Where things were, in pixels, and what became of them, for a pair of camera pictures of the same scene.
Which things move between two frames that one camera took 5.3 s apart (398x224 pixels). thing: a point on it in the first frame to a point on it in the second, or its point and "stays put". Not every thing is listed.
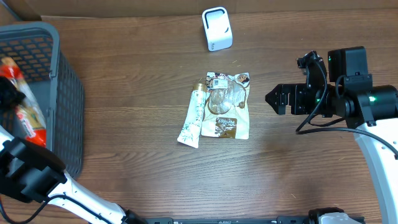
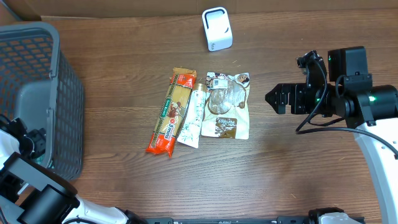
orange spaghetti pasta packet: [28, 113] to [171, 111]
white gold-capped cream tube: [191, 130] stays put
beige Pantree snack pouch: [227, 106] stays put
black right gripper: [297, 92] stays put
